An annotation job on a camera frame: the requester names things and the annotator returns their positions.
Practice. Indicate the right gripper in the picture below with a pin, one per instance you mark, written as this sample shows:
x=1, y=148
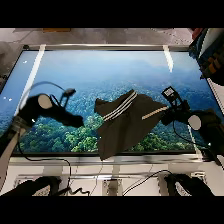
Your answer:
x=168, y=116

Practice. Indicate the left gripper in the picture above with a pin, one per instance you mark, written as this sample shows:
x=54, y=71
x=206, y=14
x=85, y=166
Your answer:
x=74, y=120

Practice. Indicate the dark grey striped garment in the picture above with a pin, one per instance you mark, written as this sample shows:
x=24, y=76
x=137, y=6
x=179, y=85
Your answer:
x=126, y=126

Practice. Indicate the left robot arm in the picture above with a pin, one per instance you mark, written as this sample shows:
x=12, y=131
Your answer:
x=35, y=106

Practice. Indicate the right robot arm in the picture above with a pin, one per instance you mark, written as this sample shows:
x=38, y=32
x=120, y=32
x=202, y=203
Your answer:
x=206, y=123

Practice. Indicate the heap of clothes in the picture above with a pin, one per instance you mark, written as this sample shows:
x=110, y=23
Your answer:
x=210, y=56

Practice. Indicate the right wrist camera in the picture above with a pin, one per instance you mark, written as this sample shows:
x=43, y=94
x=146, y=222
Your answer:
x=169, y=92

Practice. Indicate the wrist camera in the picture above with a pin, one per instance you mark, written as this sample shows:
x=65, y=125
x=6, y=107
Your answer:
x=69, y=92
x=169, y=92

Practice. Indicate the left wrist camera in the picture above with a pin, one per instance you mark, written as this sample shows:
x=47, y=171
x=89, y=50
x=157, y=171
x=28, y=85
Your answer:
x=69, y=92

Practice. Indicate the silver frame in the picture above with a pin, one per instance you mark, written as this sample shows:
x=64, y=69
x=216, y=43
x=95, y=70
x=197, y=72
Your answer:
x=113, y=160

